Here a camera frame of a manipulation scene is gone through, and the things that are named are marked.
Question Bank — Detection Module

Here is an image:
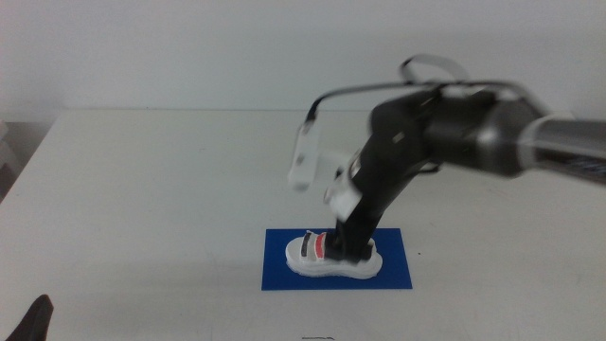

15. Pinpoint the grey looped ribbon cable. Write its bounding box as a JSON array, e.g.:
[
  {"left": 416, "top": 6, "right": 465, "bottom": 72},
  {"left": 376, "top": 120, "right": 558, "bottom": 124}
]
[{"left": 399, "top": 53, "right": 471, "bottom": 86}]

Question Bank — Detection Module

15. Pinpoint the white child's strap shoe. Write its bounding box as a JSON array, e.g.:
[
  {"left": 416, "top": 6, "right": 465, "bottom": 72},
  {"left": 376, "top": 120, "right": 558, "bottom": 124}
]
[{"left": 284, "top": 229, "right": 383, "bottom": 280}]

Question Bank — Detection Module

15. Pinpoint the blue rectangular mat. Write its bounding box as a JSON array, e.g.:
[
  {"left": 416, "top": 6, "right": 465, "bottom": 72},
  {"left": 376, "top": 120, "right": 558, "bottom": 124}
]
[{"left": 260, "top": 227, "right": 414, "bottom": 292}]

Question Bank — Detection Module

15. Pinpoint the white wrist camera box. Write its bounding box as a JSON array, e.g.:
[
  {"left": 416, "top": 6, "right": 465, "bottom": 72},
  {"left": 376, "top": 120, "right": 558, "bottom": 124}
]
[{"left": 286, "top": 119, "right": 354, "bottom": 193}]

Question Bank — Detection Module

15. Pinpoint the black camera cable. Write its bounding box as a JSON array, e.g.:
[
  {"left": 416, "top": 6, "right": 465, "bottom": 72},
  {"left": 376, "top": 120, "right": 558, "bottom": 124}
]
[{"left": 305, "top": 80, "right": 534, "bottom": 123}]

